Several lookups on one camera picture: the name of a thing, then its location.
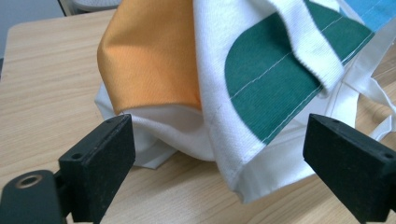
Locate white colour-patched tote bag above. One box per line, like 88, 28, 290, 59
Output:
93, 0, 396, 205

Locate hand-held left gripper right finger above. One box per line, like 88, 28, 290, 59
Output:
303, 113, 396, 224

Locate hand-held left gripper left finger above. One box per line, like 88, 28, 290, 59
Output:
58, 113, 136, 224

